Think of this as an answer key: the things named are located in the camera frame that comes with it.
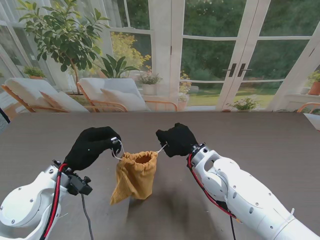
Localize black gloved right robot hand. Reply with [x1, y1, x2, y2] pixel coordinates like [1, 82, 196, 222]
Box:
[155, 122, 200, 158]

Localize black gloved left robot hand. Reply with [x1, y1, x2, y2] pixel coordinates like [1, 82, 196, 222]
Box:
[63, 126, 123, 173]

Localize mustard corduroy drawstring bag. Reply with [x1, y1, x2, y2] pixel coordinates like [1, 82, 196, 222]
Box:
[109, 139, 169, 206]

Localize black object at table edge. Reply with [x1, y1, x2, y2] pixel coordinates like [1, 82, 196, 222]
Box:
[0, 107, 11, 125]

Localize printed sunroom backdrop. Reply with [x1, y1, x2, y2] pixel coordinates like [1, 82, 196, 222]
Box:
[0, 0, 320, 113]

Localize white object at table edge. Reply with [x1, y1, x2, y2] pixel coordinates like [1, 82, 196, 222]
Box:
[303, 112, 320, 131]

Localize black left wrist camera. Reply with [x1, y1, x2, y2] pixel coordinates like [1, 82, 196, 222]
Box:
[66, 173, 93, 196]

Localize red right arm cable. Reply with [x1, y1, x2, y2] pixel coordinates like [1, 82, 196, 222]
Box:
[187, 152, 241, 223]

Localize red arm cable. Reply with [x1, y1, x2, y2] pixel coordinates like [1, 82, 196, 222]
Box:
[187, 152, 241, 223]
[38, 162, 68, 240]

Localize red left arm cable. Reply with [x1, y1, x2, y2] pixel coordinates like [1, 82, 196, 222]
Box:
[38, 162, 68, 240]

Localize black left camera cable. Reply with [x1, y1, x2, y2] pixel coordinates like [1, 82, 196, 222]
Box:
[81, 194, 95, 240]

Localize black camera cable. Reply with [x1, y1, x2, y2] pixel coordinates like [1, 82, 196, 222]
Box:
[229, 216, 237, 240]
[81, 194, 95, 240]

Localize black right camera cable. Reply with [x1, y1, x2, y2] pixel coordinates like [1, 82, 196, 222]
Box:
[229, 216, 237, 240]

